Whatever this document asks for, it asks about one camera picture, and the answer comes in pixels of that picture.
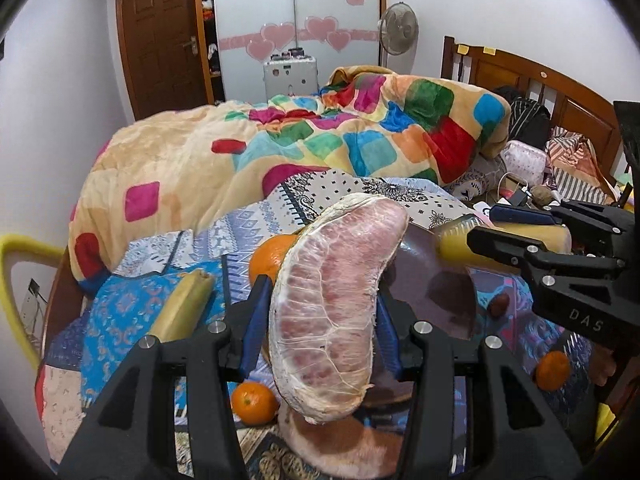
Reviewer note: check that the black bag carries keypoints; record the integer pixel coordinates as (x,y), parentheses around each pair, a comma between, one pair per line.
(522,115)

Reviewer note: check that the brown kiwi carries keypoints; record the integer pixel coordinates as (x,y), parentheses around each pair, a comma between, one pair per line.
(542,195)

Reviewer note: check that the wooden headboard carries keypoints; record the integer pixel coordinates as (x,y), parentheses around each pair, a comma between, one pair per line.
(570,95)

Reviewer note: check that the green-yellow banana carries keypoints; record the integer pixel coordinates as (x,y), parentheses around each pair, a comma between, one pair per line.
(182,305)

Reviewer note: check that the striped cloth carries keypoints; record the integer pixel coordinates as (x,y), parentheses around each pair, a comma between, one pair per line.
(575,170)

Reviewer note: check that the peeled pink pomelo segment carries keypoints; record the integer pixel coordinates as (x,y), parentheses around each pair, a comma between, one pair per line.
(325,310)

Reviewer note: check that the standing fan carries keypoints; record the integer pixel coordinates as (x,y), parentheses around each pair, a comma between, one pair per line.
(398,27)

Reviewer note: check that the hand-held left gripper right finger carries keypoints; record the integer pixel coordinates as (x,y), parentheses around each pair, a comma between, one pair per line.
(386,320)

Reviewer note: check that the brown wooden door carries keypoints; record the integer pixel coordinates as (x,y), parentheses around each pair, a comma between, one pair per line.
(155,35)

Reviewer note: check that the orange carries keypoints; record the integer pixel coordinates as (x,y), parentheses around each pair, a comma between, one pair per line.
(254,404)
(267,260)
(552,371)

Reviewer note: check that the colourful checked quilt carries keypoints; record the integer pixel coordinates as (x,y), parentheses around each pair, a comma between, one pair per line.
(225,160)

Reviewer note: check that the wardrobe with heart stickers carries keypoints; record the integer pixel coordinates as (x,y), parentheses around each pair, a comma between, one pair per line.
(300,0)

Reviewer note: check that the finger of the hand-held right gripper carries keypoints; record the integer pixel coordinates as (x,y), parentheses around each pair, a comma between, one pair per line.
(505,250)
(520,215)

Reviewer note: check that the pink pillow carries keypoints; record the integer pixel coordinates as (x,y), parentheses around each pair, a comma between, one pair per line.
(525,162)

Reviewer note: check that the blue patterned bed sheet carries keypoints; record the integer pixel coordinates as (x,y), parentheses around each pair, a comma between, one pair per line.
(135,315)

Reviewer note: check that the small brown date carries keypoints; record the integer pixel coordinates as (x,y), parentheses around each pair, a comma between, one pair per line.
(498,305)

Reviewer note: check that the pomelo peel piece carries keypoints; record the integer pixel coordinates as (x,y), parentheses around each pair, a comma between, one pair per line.
(345,447)

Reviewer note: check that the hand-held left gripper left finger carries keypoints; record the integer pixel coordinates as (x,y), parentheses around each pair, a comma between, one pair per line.
(256,310)

